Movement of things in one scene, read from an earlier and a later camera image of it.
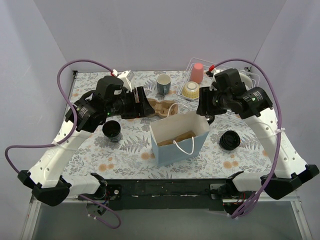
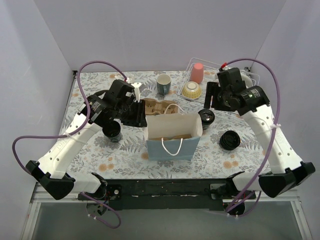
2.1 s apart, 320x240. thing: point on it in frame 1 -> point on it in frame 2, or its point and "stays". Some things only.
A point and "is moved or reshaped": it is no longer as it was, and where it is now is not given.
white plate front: (247, 81) stays
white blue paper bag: (179, 138) is moved or reshaped
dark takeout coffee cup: (210, 118) -> (206, 126)
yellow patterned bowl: (191, 90) stays
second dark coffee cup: (112, 129) stays
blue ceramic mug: (163, 83) stays
